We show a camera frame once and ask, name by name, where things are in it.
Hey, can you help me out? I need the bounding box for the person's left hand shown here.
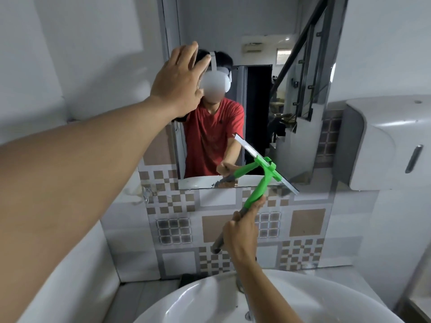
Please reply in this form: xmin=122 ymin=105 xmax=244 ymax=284
xmin=150 ymin=41 xmax=211 ymax=120

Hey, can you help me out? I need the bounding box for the chrome faucet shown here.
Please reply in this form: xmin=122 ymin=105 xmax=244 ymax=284
xmin=236 ymin=276 xmax=256 ymax=322

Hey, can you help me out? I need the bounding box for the green window squeegee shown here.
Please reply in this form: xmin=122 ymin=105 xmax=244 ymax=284
xmin=210 ymin=133 xmax=300 ymax=255

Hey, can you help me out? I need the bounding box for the white ceramic sink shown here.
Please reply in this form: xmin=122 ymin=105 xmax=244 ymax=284
xmin=133 ymin=269 xmax=405 ymax=323

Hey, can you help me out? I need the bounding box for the person's right forearm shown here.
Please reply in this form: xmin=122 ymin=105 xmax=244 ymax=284
xmin=232 ymin=255 xmax=304 ymax=323

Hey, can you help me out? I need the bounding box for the wall mirror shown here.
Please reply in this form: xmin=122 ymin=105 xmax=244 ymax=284
xmin=158 ymin=0 xmax=349 ymax=191

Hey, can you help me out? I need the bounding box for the small black box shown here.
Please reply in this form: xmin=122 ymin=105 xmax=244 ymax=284
xmin=180 ymin=273 xmax=210 ymax=288

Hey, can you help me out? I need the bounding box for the person's left forearm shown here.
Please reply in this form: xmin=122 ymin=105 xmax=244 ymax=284
xmin=0 ymin=95 xmax=176 ymax=323

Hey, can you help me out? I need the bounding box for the person's right hand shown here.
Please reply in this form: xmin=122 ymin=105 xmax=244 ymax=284
xmin=222 ymin=195 xmax=267 ymax=267

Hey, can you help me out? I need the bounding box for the white paper towel dispenser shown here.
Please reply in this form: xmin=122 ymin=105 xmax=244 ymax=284
xmin=333 ymin=95 xmax=431 ymax=192

